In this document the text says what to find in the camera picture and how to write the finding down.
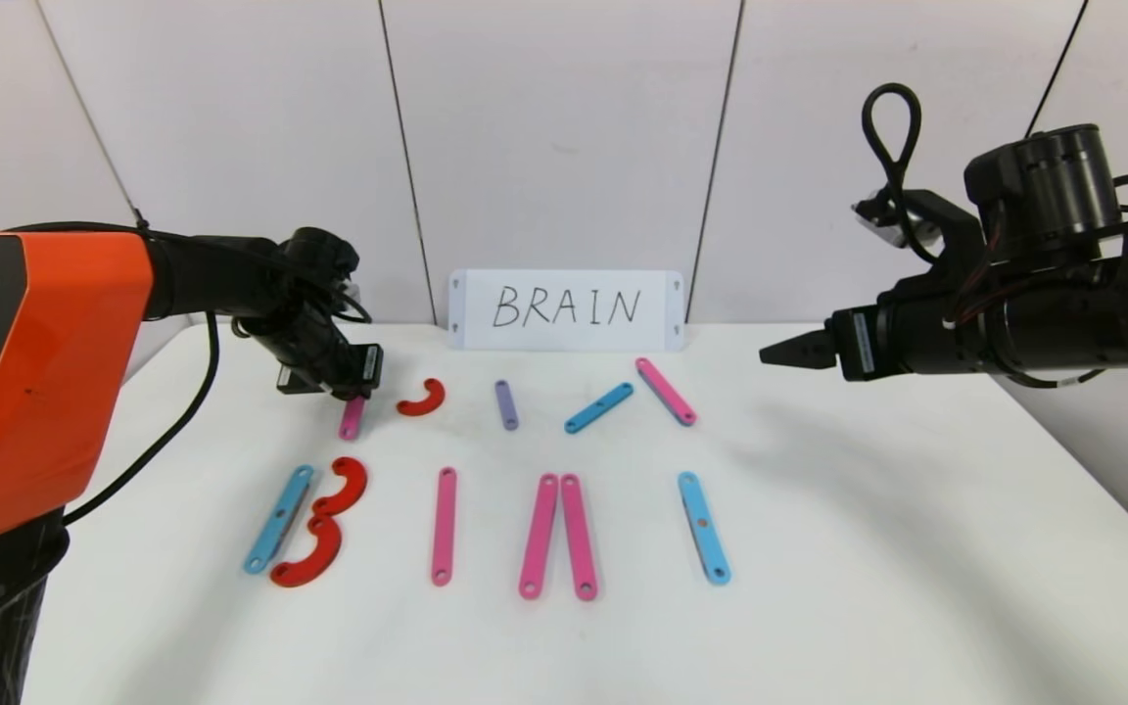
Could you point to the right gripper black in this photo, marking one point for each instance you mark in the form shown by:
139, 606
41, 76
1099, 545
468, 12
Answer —
856, 344

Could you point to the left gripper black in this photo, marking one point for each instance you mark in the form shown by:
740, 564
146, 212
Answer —
365, 369

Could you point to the long pink bar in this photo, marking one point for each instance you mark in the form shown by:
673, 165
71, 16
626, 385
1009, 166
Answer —
579, 537
444, 527
538, 537
352, 421

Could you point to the small red curved piece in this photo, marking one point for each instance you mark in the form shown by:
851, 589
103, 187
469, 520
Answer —
427, 406

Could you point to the short purple bar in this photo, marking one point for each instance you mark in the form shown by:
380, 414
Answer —
507, 405

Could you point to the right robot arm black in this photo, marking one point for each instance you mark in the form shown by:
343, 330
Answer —
1044, 323

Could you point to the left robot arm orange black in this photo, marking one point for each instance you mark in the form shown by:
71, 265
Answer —
35, 372

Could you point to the white BRAIN sign card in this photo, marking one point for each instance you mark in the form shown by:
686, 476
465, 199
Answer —
525, 338

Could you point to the pink bar with grey underside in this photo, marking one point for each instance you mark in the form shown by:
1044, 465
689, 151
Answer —
665, 392

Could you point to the long blue bar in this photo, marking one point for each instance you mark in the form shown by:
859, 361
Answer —
703, 527
279, 519

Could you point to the short blue bar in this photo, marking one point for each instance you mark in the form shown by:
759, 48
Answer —
598, 408

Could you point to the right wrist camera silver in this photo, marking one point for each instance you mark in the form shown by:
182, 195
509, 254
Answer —
877, 211

